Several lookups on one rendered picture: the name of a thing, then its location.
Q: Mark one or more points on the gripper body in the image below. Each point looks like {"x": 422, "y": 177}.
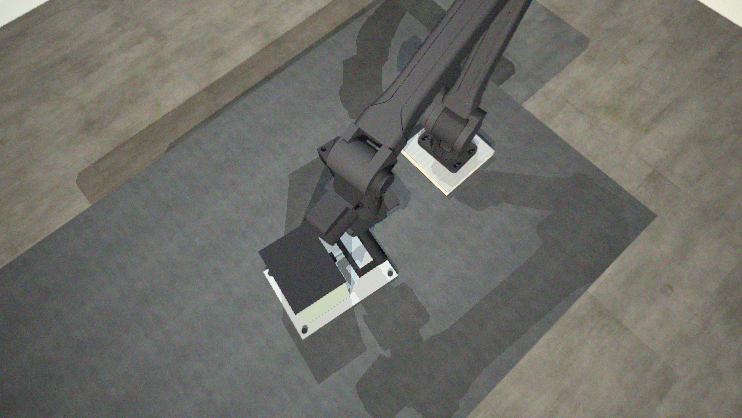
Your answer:
{"x": 373, "y": 214}

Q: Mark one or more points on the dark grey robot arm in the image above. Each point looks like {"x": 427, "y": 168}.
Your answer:
{"x": 361, "y": 173}

